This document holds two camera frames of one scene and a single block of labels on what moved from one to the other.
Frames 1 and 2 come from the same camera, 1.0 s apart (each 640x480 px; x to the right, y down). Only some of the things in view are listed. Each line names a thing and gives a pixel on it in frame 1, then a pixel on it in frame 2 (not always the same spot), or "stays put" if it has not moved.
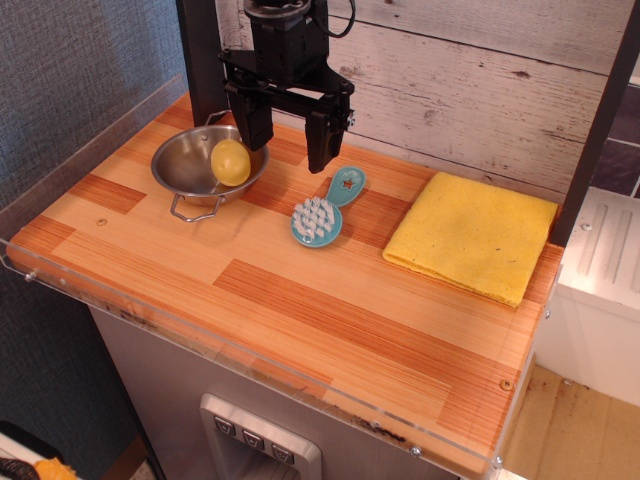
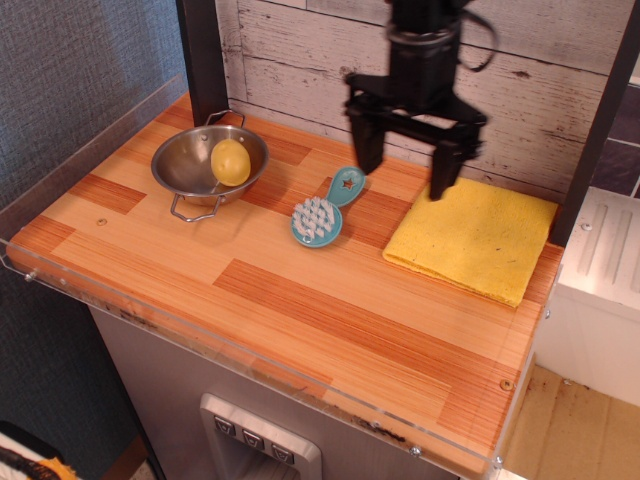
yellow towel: x=478 y=238 stays put
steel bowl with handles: x=181 y=166 stays put
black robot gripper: x=290 y=61 → x=418 y=97
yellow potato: x=231 y=162 stays put
